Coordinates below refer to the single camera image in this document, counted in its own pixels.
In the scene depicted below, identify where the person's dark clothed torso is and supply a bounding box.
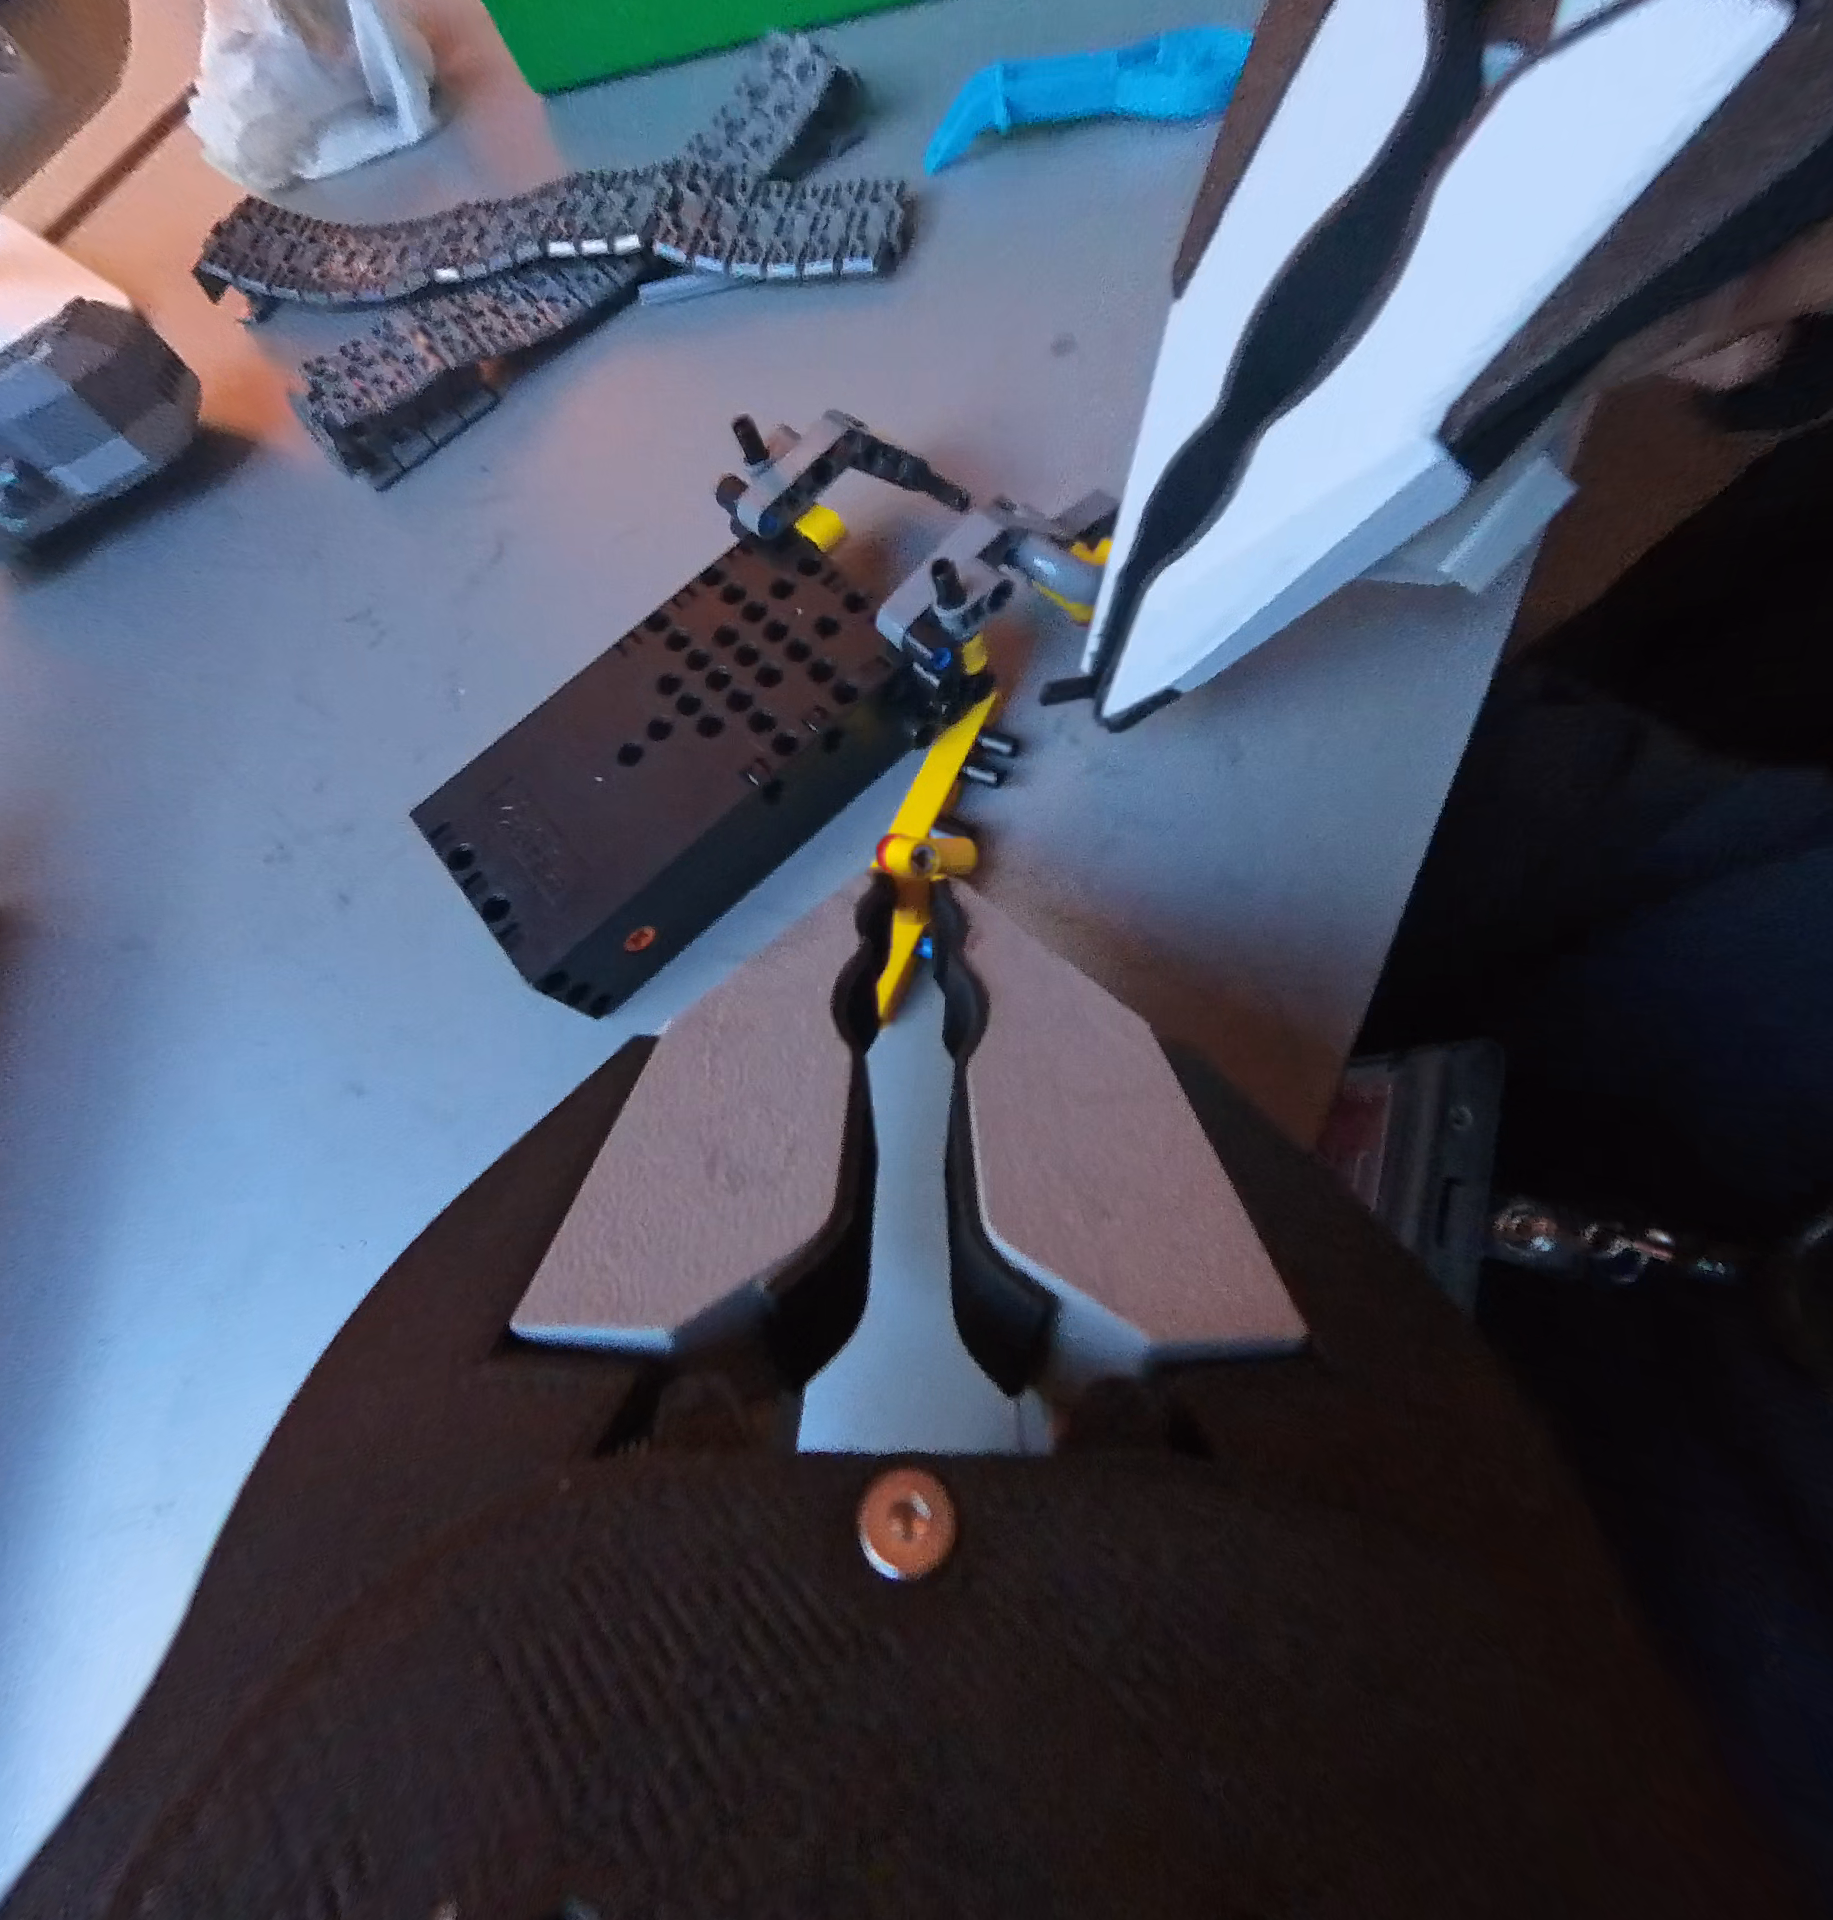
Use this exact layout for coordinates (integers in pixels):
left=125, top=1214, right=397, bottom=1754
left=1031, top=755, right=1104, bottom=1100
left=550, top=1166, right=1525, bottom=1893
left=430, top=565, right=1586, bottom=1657
left=1314, top=375, right=1833, bottom=1920

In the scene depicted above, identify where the black badge reel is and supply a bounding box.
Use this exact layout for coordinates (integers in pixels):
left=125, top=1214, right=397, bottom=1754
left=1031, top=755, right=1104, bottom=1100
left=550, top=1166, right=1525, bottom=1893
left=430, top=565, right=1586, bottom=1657
left=1748, top=1193, right=1833, bottom=1434

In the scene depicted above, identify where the green storage bin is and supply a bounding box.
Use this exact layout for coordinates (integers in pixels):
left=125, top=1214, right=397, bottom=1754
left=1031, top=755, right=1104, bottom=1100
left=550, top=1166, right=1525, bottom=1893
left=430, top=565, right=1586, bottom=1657
left=482, top=0, right=947, bottom=95

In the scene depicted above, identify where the white flat object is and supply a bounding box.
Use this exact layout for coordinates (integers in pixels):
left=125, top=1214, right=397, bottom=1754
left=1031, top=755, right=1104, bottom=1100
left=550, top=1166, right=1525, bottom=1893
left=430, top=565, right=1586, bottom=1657
left=0, top=215, right=122, bottom=377

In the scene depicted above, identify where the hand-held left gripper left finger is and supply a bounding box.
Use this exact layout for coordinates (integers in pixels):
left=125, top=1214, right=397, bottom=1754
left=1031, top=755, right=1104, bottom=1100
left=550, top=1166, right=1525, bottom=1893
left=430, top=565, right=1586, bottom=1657
left=508, top=877, right=880, bottom=1360

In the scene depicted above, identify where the clear badge holder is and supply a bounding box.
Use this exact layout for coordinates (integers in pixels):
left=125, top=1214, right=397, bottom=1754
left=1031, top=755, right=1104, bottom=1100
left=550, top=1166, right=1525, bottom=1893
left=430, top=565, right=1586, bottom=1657
left=1314, top=1039, right=1742, bottom=1310

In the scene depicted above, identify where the grey desk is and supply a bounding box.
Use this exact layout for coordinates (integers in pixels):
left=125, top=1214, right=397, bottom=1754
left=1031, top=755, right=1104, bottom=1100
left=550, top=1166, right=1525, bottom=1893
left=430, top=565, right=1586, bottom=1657
left=0, top=0, right=1571, bottom=1920

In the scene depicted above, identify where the person's right hand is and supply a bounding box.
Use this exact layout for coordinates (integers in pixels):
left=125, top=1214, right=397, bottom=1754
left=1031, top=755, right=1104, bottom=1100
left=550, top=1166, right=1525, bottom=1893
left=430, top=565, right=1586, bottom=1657
left=1598, top=226, right=1833, bottom=453

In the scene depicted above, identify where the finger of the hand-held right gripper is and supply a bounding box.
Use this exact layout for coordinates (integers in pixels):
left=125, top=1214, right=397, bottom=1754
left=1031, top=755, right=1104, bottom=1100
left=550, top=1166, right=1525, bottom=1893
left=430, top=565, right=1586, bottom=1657
left=1080, top=0, right=1475, bottom=707
left=1097, top=0, right=1800, bottom=737

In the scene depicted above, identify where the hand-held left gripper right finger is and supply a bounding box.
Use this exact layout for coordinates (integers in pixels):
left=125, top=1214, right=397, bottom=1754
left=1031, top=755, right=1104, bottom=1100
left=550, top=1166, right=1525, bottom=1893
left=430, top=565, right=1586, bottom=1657
left=938, top=881, right=1312, bottom=1393

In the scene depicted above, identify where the yellow technic beam assembly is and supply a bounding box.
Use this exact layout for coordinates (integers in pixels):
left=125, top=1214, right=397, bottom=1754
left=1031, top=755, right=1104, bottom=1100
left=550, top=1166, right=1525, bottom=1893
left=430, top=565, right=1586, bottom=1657
left=873, top=494, right=1120, bottom=707

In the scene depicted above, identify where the black perforated brick block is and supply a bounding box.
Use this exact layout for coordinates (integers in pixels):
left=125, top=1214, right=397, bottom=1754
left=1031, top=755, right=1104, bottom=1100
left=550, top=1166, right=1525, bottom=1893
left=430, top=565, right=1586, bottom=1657
left=410, top=529, right=933, bottom=1022

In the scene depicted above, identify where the white crumpled bag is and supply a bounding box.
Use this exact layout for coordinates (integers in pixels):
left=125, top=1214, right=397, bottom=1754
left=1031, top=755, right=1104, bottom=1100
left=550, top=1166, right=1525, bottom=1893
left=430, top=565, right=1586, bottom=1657
left=189, top=0, right=438, bottom=189

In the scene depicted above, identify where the blue brick separator tool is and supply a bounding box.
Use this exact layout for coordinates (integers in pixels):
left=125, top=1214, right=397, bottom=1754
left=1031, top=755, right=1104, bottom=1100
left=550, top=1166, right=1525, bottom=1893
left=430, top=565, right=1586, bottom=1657
left=923, top=27, right=1260, bottom=178

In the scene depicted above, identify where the grey brick frame assembly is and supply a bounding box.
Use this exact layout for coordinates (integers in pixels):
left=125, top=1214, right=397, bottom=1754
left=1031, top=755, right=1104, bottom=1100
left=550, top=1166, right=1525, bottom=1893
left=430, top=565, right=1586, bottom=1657
left=712, top=408, right=976, bottom=544

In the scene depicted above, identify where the yellow brick beam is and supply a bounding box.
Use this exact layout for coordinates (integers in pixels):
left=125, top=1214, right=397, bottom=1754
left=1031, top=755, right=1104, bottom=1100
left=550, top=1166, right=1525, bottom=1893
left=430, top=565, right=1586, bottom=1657
left=873, top=686, right=1008, bottom=1025

